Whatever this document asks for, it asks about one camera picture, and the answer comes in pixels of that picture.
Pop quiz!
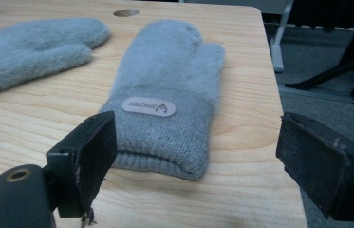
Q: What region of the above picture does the white metal stand leg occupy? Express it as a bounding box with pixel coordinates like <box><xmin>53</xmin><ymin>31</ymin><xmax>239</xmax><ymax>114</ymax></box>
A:
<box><xmin>269</xmin><ymin>0</ymin><xmax>295</xmax><ymax>74</ymax></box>

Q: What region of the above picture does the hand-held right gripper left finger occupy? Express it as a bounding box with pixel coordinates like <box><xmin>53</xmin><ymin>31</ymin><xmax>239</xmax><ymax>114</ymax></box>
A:
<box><xmin>45</xmin><ymin>109</ymin><xmax>118</xmax><ymax>219</ymax></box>

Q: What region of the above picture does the black stand leg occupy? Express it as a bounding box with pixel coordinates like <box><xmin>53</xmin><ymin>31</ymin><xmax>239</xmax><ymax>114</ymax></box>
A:
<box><xmin>284</xmin><ymin>0</ymin><xmax>354</xmax><ymax>105</ymax></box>

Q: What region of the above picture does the grey fluffy mitten with label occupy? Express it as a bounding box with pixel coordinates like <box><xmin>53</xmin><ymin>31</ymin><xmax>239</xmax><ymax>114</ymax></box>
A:
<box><xmin>99</xmin><ymin>19</ymin><xmax>226</xmax><ymax>182</ymax></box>

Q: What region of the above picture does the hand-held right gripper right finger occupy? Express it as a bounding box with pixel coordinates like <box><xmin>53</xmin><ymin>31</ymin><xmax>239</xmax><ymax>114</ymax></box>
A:
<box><xmin>274</xmin><ymin>111</ymin><xmax>354</xmax><ymax>222</ymax></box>

